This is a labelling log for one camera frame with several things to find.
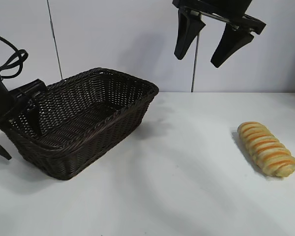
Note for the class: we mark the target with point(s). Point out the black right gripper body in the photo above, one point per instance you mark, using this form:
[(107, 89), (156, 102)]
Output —
[(211, 6)]

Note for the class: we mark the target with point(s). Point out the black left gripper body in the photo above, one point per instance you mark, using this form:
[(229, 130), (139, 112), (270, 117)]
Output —
[(0, 103)]

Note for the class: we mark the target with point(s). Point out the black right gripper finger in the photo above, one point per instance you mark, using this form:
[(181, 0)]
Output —
[(184, 37), (229, 46)]

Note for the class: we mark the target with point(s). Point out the dark brown wicker basket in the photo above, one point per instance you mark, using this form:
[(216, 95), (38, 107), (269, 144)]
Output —
[(88, 118)]

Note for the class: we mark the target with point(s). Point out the long striped bread loaf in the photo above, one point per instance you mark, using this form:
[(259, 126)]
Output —
[(265, 147)]

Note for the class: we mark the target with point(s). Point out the thin metal rod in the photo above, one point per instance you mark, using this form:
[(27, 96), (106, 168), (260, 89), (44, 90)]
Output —
[(194, 73), (54, 37)]

